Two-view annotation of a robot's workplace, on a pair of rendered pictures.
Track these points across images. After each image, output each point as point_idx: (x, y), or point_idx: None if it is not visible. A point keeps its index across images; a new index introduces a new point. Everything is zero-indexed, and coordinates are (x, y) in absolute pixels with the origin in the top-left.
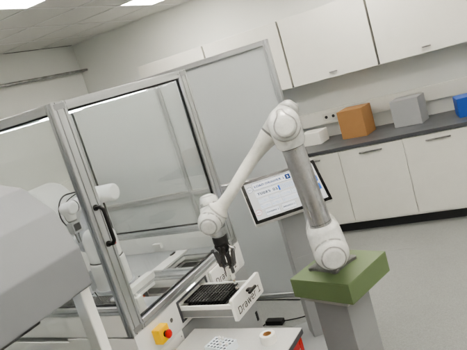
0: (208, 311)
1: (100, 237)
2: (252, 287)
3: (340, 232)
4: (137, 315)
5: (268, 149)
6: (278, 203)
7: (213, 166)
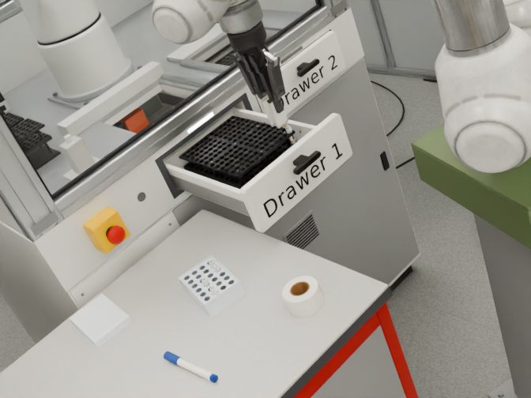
0: (212, 193)
1: None
2: (308, 157)
3: (528, 76)
4: (41, 197)
5: None
6: None
7: None
